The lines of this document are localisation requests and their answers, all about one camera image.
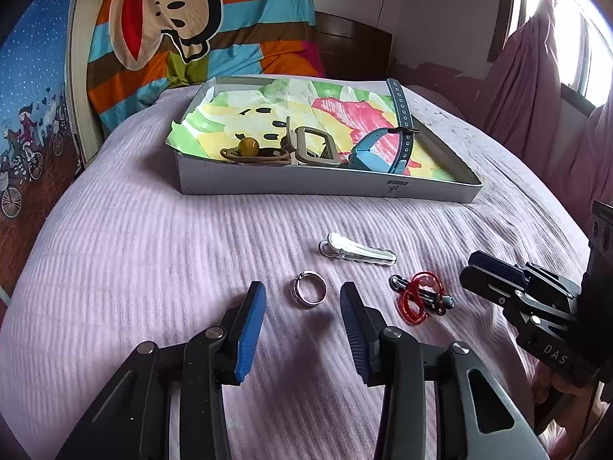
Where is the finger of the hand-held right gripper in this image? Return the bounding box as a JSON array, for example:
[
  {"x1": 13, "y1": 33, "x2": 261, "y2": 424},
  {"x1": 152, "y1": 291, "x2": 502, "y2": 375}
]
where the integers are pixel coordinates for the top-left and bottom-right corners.
[
  {"x1": 467, "y1": 251, "x2": 582, "y2": 299},
  {"x1": 460, "y1": 268, "x2": 576, "y2": 341}
]

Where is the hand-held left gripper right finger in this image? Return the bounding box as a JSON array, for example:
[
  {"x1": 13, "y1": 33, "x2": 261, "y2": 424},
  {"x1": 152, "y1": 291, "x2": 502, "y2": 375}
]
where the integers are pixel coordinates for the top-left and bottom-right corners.
[{"x1": 339, "y1": 282, "x2": 551, "y2": 460}]

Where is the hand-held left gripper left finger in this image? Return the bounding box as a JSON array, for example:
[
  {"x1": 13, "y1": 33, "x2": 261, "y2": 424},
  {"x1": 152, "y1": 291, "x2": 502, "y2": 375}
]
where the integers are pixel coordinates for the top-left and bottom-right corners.
[{"x1": 55, "y1": 280, "x2": 267, "y2": 460}]

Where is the metal ring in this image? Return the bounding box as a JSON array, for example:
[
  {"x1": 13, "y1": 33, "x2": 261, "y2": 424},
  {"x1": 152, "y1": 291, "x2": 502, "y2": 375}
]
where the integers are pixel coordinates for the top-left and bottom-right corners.
[{"x1": 292, "y1": 271, "x2": 329, "y2": 306}]

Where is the red and black hair clip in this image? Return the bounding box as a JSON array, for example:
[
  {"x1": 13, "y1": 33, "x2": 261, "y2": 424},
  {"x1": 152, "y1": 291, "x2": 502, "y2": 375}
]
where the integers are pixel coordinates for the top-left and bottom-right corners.
[{"x1": 389, "y1": 271, "x2": 455, "y2": 324}]

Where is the white hair clip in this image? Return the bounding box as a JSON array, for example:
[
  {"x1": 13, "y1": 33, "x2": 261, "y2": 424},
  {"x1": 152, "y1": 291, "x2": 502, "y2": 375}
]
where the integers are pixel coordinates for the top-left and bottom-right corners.
[{"x1": 318, "y1": 232, "x2": 398, "y2": 266}]

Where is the shallow grey cardboard box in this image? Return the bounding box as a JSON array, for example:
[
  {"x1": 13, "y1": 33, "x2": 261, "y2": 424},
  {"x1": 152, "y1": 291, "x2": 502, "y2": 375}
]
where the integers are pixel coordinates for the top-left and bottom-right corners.
[{"x1": 165, "y1": 76, "x2": 484, "y2": 204}]

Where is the blue smartwatch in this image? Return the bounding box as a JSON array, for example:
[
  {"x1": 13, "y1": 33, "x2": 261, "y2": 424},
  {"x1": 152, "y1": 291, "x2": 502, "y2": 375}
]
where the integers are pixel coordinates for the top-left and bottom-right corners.
[{"x1": 345, "y1": 78, "x2": 422, "y2": 176}]

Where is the brown hair tie yellow bead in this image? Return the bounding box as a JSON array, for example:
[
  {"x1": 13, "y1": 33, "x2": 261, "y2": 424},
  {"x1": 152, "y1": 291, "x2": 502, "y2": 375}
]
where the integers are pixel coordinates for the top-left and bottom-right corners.
[{"x1": 220, "y1": 136, "x2": 294, "y2": 166}]

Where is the person's right hand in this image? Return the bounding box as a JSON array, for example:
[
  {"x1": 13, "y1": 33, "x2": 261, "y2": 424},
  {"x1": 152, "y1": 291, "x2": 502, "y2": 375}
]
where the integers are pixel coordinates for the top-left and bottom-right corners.
[{"x1": 531, "y1": 361, "x2": 604, "y2": 437}]

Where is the pink curtain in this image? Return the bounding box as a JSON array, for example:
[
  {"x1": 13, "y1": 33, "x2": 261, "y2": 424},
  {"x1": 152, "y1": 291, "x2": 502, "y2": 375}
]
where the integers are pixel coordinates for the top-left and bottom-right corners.
[{"x1": 479, "y1": 0, "x2": 613, "y2": 231}]

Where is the colourful painted paper sheet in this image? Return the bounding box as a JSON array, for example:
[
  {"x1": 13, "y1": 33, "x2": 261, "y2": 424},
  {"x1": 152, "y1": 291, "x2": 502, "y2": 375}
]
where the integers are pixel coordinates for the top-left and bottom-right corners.
[{"x1": 165, "y1": 77, "x2": 472, "y2": 185}]

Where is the window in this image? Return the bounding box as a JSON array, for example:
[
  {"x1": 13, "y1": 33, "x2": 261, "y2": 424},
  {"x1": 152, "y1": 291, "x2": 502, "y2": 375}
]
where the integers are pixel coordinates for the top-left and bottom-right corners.
[{"x1": 508, "y1": 0, "x2": 613, "y2": 106}]

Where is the dark wooden headboard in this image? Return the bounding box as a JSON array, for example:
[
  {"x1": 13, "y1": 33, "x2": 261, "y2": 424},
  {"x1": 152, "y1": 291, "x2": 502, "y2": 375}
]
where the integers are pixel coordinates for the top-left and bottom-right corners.
[{"x1": 313, "y1": 12, "x2": 393, "y2": 80}]

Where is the light wooden cabinet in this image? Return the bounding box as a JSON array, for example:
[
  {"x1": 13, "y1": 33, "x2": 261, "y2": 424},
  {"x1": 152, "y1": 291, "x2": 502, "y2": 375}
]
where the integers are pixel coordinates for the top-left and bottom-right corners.
[{"x1": 64, "y1": 0, "x2": 103, "y2": 164}]

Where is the striped monkey print cloth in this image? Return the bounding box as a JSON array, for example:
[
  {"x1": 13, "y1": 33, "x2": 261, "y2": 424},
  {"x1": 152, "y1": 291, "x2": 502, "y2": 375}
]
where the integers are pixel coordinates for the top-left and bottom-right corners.
[{"x1": 86, "y1": 0, "x2": 326, "y2": 130}]

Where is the blue dotted fabric wardrobe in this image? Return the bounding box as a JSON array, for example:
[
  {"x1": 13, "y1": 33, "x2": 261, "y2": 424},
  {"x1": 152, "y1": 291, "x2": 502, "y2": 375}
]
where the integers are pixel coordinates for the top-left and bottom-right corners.
[{"x1": 0, "y1": 0, "x2": 84, "y2": 260}]

